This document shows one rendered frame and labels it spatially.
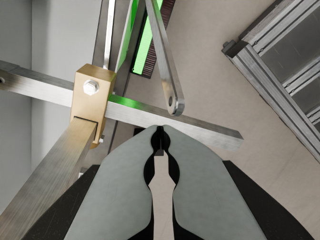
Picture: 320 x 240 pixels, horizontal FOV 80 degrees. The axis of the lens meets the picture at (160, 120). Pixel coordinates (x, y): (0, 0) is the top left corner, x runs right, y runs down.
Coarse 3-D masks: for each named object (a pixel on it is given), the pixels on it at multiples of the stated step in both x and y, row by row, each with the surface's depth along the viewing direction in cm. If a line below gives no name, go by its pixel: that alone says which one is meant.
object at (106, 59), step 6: (114, 0) 34; (114, 6) 34; (108, 12) 35; (108, 18) 35; (108, 24) 36; (108, 30) 36; (108, 36) 37; (108, 42) 37; (108, 48) 38; (108, 54) 39; (108, 60) 39; (108, 66) 40
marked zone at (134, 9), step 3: (135, 0) 29; (135, 3) 30; (132, 6) 27; (135, 6) 31; (132, 9) 28; (135, 9) 32; (132, 12) 29; (135, 12) 33; (132, 15) 30; (132, 18) 31; (132, 21) 33; (132, 24) 34
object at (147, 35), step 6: (144, 30) 37; (150, 30) 37; (144, 36) 37; (150, 36) 37; (144, 42) 38; (144, 48) 38; (138, 54) 39; (144, 54) 39; (138, 60) 40; (144, 60) 40; (138, 66) 40; (138, 72) 41
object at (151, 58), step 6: (168, 0) 34; (162, 6) 35; (168, 6) 35; (162, 12) 35; (168, 12) 35; (162, 18) 36; (168, 18) 36; (150, 48) 38; (150, 54) 39; (150, 60) 40; (144, 66) 40; (150, 66) 40; (144, 72) 41; (150, 72) 41
